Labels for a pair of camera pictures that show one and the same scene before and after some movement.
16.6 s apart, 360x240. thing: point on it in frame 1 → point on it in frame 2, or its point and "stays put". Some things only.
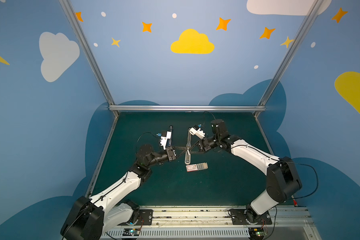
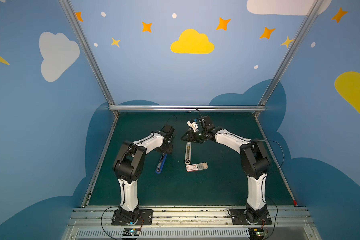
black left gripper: x=171 y=153 → x=165 y=148
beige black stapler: x=188 y=152 stays put
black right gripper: x=204 y=144 → x=190 y=137
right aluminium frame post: x=310 y=16 stays put
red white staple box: x=197 y=167 stays put
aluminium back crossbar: x=187 y=108 stays put
